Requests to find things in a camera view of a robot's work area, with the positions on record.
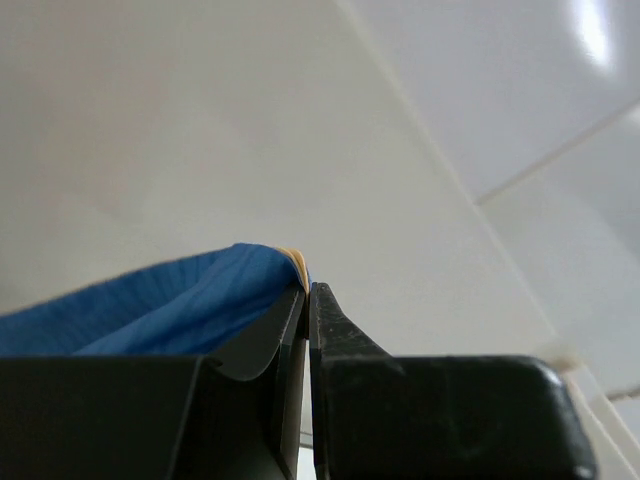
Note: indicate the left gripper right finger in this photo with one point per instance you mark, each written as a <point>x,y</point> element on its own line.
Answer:
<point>380,416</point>

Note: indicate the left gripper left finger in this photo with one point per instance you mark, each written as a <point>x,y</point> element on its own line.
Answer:
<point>234,413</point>

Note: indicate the blue Pikachu placemat cloth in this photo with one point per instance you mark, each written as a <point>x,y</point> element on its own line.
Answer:
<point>191,305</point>

